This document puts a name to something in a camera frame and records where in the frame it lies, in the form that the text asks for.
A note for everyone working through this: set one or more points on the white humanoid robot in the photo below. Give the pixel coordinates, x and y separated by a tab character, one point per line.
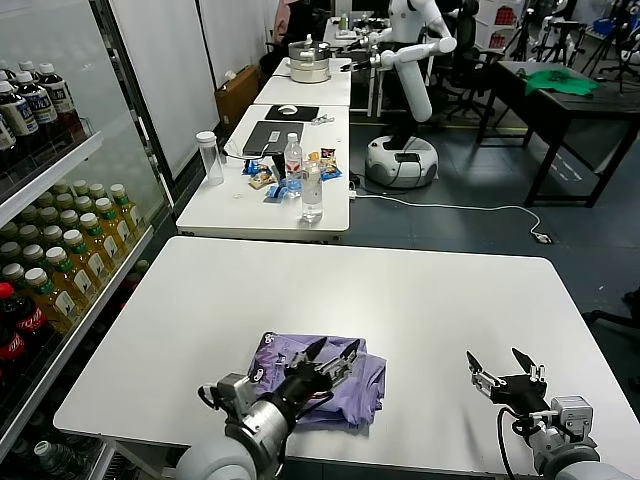
415	90

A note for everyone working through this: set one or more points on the clear unlabeled water bottle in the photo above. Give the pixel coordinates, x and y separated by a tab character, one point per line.
312	195

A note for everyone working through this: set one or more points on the brown cardboard box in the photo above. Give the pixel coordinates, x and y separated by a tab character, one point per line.
235	95

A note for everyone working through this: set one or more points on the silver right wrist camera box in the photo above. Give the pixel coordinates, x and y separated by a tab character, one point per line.
572	417

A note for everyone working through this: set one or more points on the glass door beverage cooler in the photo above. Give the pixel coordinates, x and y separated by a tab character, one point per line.
75	160

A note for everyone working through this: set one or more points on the pink garment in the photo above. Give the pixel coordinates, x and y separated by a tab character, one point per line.
282	17

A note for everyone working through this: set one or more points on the black phone stand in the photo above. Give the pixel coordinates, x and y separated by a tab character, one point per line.
277	167

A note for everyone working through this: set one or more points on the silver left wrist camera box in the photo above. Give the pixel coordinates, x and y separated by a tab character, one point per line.
235	390

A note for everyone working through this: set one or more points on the clear tumbler white lid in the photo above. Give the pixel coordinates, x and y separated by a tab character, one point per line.
212	160

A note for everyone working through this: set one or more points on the green cap drink bottle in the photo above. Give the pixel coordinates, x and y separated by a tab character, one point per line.
52	457

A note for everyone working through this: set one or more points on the white computer mouse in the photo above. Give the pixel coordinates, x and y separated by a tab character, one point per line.
287	110

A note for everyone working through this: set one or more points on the green cloth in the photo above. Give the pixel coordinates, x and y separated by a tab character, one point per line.
557	82

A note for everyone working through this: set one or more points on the red label water bottle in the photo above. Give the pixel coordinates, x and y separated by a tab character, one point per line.
294	160

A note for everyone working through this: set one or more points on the small key bunch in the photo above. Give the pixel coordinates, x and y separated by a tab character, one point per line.
321	119

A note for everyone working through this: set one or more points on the blue plastic bin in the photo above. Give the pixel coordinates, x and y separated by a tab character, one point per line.
602	27

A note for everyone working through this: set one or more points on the black tripod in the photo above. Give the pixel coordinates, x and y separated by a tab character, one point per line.
607	45
520	35

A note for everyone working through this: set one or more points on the cracker snack packet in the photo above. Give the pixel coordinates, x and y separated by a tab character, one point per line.
260	179

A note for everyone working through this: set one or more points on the white rectangular table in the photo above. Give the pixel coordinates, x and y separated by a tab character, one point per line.
300	92
225	210

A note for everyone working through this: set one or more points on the dark tea bottle white cap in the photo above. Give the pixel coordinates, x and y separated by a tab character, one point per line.
26	65
57	97
37	107
17	120

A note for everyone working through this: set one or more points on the black chair base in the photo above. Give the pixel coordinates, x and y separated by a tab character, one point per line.
615	317

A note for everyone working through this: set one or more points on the white drawer unit red prints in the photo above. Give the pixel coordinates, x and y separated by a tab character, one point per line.
497	25

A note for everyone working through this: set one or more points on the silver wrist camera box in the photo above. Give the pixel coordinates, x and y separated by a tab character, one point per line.
572	417
235	390

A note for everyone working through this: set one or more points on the dark grey laptop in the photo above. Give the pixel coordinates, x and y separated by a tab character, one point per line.
275	137

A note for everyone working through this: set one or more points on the colourful snack packet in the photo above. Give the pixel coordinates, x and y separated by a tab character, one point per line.
328	156

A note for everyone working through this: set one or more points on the black mouse pad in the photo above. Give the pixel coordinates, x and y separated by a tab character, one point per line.
305	112

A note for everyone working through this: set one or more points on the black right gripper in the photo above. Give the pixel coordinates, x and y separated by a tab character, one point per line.
520	392

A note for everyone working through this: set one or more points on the black office chair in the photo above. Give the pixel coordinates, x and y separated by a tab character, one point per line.
467	30

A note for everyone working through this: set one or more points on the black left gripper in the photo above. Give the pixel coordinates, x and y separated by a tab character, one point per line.
302	387

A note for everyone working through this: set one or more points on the purple t-shirt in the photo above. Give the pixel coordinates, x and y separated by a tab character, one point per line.
360	390

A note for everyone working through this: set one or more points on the cola bottle red label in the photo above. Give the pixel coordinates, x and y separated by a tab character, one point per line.
27	320
14	345

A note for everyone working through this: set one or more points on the black metal table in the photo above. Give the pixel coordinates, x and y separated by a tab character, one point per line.
590	107

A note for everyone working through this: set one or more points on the small green bottle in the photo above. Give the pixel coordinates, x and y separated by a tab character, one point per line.
344	22

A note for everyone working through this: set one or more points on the yellow juice bottle white cap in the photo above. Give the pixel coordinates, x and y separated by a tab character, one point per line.
97	242
96	190
50	234
82	260
32	253
82	203
67	280
12	271
50	300
110	225
122	210
66	218

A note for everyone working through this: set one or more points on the blue snack packet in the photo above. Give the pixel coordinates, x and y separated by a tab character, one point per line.
251	167
331	173
276	192

